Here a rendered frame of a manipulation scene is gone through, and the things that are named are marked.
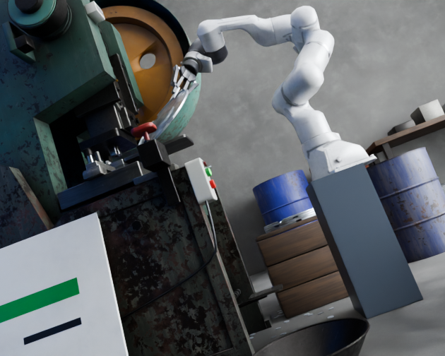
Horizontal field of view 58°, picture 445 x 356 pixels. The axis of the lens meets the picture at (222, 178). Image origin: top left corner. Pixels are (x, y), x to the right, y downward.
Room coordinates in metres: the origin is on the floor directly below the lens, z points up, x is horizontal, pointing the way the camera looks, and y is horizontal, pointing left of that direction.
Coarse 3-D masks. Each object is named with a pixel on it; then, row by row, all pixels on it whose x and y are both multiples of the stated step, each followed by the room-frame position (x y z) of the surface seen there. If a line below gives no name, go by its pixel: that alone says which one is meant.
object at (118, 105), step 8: (120, 104) 1.43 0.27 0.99; (96, 112) 1.42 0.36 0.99; (104, 112) 1.41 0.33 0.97; (112, 112) 1.41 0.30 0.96; (120, 112) 1.43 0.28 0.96; (128, 112) 1.45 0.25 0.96; (88, 120) 1.42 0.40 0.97; (96, 120) 1.42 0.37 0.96; (104, 120) 1.42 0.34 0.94; (112, 120) 1.41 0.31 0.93; (120, 120) 1.43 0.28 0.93; (128, 120) 1.43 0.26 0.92; (136, 120) 1.50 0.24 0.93; (88, 128) 1.42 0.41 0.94; (96, 128) 1.42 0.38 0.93; (104, 128) 1.42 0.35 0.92; (112, 128) 1.41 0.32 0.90; (120, 128) 1.41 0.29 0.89; (128, 128) 1.45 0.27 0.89
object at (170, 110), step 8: (176, 96) 1.51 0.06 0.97; (184, 96) 1.38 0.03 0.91; (168, 104) 1.54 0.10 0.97; (176, 104) 1.42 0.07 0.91; (160, 112) 1.56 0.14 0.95; (168, 112) 1.40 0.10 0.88; (176, 112) 1.31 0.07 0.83; (160, 120) 1.43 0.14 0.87; (168, 120) 1.35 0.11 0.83; (160, 128) 1.38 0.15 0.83; (152, 136) 1.41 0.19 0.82
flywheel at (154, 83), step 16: (112, 16) 1.81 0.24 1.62; (128, 16) 1.80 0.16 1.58; (144, 16) 1.80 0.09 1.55; (128, 32) 1.84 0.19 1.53; (144, 32) 1.83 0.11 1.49; (160, 32) 1.79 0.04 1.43; (128, 48) 1.85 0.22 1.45; (144, 48) 1.84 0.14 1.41; (160, 48) 1.83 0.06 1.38; (176, 48) 1.79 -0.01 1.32; (160, 64) 1.83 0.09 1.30; (176, 64) 1.79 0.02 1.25; (144, 80) 1.84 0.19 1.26; (160, 80) 1.83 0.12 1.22; (144, 96) 1.85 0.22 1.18; (160, 96) 1.84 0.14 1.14; (144, 112) 1.85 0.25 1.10
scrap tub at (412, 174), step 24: (384, 168) 1.90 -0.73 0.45; (408, 168) 1.89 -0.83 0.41; (432, 168) 1.96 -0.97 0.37; (384, 192) 1.92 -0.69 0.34; (408, 192) 1.89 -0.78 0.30; (432, 192) 1.91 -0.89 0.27; (408, 216) 1.91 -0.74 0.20; (432, 216) 1.90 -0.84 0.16; (408, 240) 1.93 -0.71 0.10; (432, 240) 1.90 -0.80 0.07
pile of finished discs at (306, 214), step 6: (306, 210) 1.76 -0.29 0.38; (312, 210) 1.77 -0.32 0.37; (294, 216) 1.76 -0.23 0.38; (300, 216) 1.75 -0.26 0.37; (306, 216) 1.76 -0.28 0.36; (276, 222) 1.79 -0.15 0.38; (282, 222) 1.77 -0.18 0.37; (288, 222) 1.76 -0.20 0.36; (294, 222) 1.76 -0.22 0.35; (264, 228) 1.89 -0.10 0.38; (270, 228) 1.82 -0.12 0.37; (276, 228) 1.79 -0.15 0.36
